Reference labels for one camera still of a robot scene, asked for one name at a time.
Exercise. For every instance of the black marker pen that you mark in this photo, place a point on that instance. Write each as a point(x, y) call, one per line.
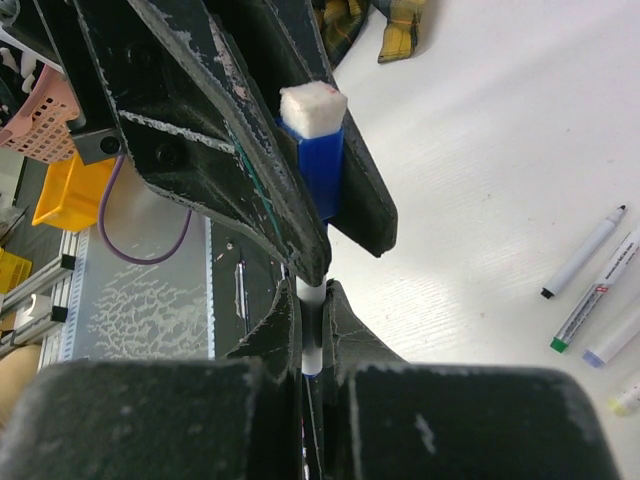
point(582, 254)

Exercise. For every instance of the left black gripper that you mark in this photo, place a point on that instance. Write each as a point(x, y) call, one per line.
point(35, 34)

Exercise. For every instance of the pink plastic basket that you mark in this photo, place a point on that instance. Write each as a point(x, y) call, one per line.
point(39, 129)

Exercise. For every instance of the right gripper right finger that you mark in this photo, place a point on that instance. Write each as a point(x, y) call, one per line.
point(386, 418)

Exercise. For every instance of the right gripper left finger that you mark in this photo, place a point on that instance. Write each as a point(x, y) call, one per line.
point(235, 418)

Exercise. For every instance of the yellow plastic bin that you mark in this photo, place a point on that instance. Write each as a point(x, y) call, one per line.
point(71, 194)

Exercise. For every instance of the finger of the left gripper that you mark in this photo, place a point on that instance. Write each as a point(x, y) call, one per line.
point(196, 126)
point(281, 43)

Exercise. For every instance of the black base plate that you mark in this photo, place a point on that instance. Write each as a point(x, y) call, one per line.
point(241, 280)

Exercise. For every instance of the green capped marker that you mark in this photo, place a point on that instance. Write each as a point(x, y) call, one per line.
point(626, 401)

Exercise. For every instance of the pastel purple highlighter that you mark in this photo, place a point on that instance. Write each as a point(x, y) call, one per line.
point(618, 334)

